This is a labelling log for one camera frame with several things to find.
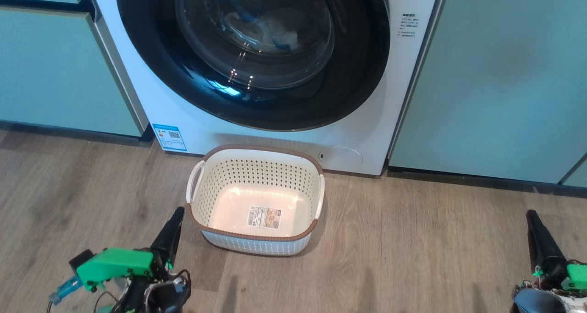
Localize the large cream printed baby garment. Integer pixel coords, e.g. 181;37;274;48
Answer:
255;10;307;48

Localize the round white filter cover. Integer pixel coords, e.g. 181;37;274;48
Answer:
319;146;363;168

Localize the black cabinet kickboard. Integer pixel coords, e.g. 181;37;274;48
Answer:
388;166;587;198
0;121;154;144

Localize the black round glass washer door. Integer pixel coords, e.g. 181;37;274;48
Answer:
116;0;391;132

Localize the white front-load washing machine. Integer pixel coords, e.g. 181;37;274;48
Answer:
87;0;449;176

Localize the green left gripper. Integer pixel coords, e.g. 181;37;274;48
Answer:
76;206;185;291

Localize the light green tall cabinet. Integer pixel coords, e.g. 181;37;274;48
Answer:
388;0;587;187

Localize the light green cabinet with drawer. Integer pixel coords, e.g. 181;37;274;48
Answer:
0;0;154;142

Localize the product sticker in basket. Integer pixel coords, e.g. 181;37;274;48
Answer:
247;206;282;230

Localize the black text warning label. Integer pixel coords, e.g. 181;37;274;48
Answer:
399;14;420;38

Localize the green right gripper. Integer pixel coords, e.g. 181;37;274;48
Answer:
526;209;587;291

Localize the white perforated laundry basket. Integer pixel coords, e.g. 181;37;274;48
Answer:
186;144;326;257

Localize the blue energy label sticker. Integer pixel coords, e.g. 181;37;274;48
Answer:
152;123;187;152

